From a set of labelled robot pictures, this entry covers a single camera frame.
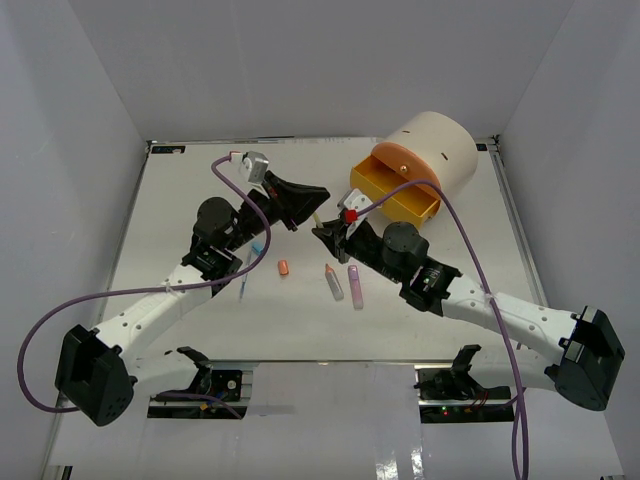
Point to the round three-drawer storage box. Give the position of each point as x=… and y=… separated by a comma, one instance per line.
x=430, y=146

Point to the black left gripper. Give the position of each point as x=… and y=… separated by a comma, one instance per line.
x=295, y=204

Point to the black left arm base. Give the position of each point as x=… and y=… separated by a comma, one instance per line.
x=214, y=393

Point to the pink purple highlighter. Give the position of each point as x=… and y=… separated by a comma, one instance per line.
x=355, y=287

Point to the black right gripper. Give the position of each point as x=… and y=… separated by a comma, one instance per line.
x=334, y=235

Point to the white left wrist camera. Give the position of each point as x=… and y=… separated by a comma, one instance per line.
x=251, y=165

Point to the orange highlighter body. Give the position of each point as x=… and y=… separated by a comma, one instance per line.
x=333, y=283

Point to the orange highlighter cap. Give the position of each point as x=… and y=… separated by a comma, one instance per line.
x=283, y=267

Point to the thin yellow highlighter pen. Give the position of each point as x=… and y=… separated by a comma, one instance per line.
x=317, y=220

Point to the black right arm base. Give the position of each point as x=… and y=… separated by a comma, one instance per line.
x=449, y=395

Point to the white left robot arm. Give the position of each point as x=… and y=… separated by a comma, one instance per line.
x=96, y=367

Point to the light blue highlighter cap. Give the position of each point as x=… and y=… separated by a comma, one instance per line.
x=257, y=248

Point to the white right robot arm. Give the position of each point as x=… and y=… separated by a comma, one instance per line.
x=577, y=355

